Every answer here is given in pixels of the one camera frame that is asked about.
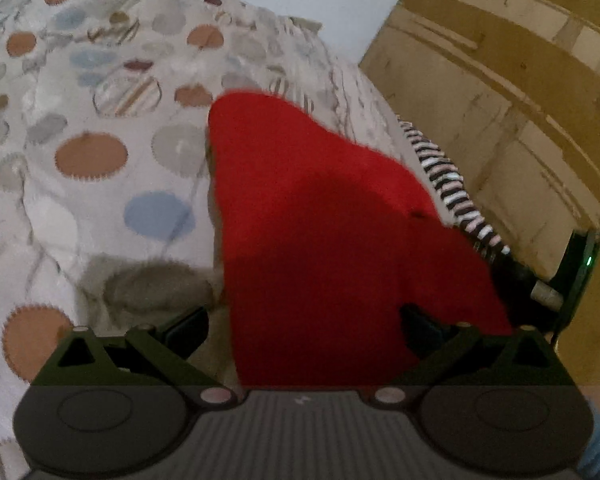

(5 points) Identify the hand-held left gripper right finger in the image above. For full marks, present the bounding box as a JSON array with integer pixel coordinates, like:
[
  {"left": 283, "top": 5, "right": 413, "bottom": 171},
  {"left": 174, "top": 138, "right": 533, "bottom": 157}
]
[{"left": 372, "top": 303, "right": 575, "bottom": 405}]

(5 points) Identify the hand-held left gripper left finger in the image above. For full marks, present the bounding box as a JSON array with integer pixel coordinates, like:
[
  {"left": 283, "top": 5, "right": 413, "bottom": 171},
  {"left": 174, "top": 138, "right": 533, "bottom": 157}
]
[{"left": 32, "top": 304, "right": 239, "bottom": 407}]

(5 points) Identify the striped bed sheet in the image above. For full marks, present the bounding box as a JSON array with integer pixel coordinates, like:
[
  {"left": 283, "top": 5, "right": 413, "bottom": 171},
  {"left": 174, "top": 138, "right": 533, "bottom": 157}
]
[{"left": 397, "top": 117, "right": 513, "bottom": 261}]

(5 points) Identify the red small garment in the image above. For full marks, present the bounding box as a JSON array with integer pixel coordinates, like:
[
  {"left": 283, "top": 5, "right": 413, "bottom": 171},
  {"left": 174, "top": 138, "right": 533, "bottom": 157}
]
[{"left": 207, "top": 89, "right": 516, "bottom": 391}]

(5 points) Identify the dotted white bed blanket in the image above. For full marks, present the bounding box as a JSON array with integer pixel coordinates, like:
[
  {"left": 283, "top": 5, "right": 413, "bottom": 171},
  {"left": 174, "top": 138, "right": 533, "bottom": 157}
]
[{"left": 0, "top": 0, "right": 423, "bottom": 480}]

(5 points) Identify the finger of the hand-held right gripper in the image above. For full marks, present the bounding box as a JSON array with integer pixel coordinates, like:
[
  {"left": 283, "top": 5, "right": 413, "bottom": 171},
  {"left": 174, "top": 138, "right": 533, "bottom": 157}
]
[{"left": 482, "top": 250, "right": 538, "bottom": 291}]

